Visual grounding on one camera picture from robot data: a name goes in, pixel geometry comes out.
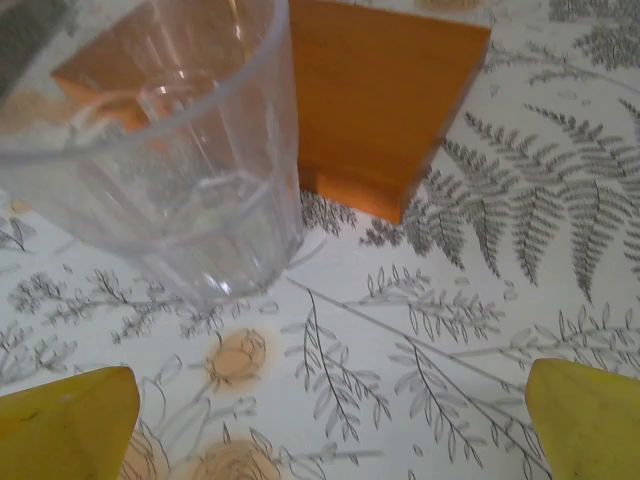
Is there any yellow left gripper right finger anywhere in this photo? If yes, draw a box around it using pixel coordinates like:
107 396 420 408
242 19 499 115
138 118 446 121
526 356 640 480

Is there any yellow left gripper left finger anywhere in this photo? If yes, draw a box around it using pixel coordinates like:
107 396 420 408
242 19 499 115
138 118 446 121
0 366 141 480

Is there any floral printed tablecloth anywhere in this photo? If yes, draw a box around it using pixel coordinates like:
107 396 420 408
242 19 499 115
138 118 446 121
0 0 640 480

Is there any clear plastic cup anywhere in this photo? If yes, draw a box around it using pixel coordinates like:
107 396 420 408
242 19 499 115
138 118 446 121
0 0 307 312

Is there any orange acrylic board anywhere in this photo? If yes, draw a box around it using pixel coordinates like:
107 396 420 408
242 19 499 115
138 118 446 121
49 0 494 226

